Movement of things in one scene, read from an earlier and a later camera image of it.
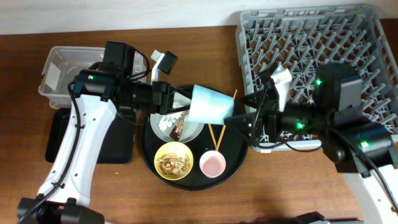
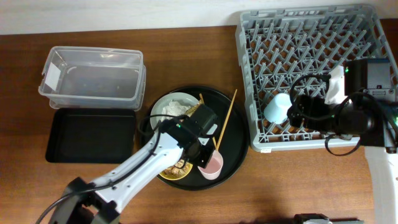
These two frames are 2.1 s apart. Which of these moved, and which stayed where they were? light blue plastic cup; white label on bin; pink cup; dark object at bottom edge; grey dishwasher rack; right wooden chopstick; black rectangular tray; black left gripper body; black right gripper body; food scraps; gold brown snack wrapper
Moved: black left gripper body; light blue plastic cup; black right gripper body; gold brown snack wrapper
Stayed: right wooden chopstick; food scraps; black rectangular tray; grey dishwasher rack; pink cup; white label on bin; dark object at bottom edge
